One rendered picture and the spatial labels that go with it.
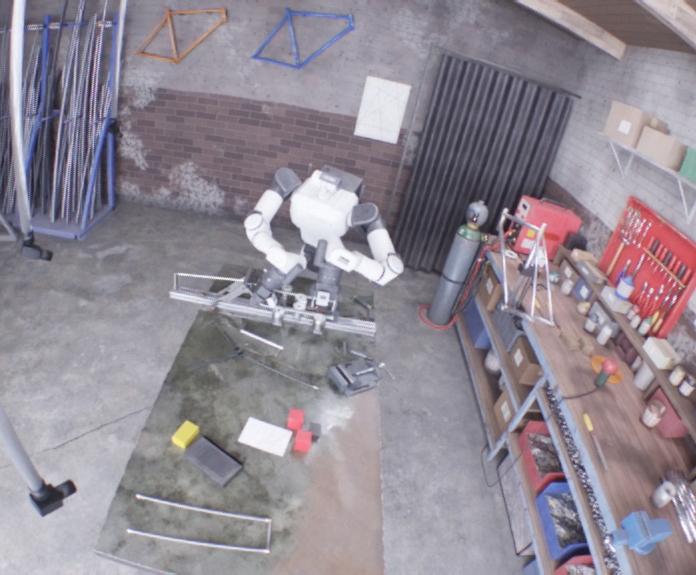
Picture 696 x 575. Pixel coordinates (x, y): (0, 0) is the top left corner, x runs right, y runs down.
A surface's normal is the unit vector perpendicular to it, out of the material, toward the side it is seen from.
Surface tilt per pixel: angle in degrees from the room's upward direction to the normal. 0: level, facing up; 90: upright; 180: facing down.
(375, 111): 90
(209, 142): 90
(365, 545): 0
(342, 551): 0
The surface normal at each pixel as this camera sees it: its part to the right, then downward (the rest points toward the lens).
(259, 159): -0.02, 0.54
